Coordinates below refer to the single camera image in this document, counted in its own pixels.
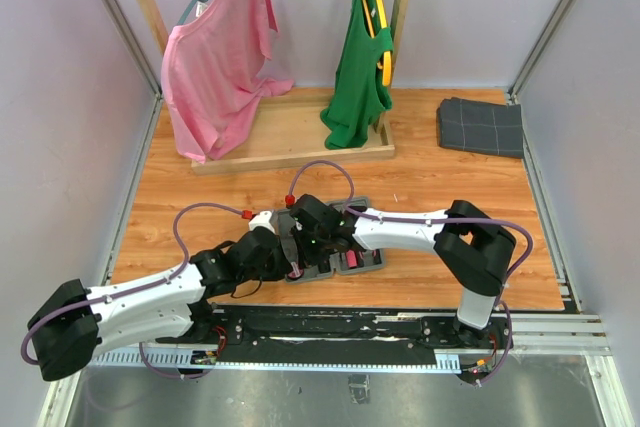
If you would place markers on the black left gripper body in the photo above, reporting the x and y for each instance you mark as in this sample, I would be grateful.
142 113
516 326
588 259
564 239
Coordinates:
271 270

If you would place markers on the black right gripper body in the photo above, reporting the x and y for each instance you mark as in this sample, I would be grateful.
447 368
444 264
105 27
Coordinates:
313 247

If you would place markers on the grey plastic tool case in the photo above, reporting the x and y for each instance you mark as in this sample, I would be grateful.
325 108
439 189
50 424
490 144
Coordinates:
334 263

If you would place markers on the red black tape roll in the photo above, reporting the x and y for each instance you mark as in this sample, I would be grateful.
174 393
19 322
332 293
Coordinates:
295 274

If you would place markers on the pink black screwdriver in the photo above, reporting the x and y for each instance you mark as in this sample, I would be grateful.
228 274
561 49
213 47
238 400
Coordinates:
351 259

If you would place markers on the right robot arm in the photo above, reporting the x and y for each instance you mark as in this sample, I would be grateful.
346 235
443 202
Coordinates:
475 248

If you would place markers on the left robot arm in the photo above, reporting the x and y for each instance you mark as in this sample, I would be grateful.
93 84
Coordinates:
77 323

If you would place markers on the wooden clothes rack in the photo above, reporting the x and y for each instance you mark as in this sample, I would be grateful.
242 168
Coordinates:
287 132

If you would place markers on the green tank top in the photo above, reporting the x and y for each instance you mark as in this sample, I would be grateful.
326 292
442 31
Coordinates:
360 97

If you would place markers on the pink t-shirt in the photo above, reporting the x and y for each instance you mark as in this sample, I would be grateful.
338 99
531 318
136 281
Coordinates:
211 76

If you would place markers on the folded grey checked cloth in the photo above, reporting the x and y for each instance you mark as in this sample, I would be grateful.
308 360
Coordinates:
480 127

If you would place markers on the yellow clothes hanger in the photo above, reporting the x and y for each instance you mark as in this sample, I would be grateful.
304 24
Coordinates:
377 7

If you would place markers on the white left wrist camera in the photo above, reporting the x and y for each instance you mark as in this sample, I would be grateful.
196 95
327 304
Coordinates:
262 219

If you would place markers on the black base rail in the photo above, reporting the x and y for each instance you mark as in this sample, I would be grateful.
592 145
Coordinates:
332 336

